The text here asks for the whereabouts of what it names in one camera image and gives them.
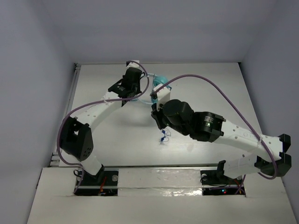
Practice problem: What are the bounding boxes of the thin blue headphone cable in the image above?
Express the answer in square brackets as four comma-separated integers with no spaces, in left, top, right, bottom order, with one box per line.
[158,128,172,145]

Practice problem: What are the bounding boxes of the teal cat ear headphones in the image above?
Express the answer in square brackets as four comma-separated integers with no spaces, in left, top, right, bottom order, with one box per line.
[130,73,172,106]

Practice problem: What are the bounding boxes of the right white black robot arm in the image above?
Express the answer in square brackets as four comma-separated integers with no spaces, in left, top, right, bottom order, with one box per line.
[151,99,292,183]

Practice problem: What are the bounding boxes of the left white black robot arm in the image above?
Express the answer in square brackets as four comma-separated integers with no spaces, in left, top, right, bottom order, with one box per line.
[57,67,148,184]

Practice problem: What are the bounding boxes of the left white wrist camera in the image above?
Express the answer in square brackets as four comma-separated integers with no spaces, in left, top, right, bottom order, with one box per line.
[126,60,140,68]

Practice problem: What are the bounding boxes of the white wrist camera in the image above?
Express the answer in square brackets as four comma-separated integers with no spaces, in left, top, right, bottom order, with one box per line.
[126,60,140,68]
[150,84,171,111]

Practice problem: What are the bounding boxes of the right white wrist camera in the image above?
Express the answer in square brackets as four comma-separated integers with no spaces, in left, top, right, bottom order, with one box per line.
[150,84,171,111]

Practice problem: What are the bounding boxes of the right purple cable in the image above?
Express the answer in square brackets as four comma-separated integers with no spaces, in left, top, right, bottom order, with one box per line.
[151,74,278,195]

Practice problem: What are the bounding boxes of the purple cable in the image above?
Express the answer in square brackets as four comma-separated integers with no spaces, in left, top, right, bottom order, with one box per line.
[151,74,278,195]
[57,60,150,194]

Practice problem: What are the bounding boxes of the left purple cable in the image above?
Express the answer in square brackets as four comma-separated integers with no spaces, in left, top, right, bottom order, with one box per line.
[57,60,150,194]

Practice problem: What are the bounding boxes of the aluminium rail with foam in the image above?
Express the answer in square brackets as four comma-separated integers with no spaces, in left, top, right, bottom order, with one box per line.
[73,166,246,197]

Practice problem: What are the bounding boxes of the left aluminium side rail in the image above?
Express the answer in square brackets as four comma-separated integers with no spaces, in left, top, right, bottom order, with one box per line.
[48,63,81,167]

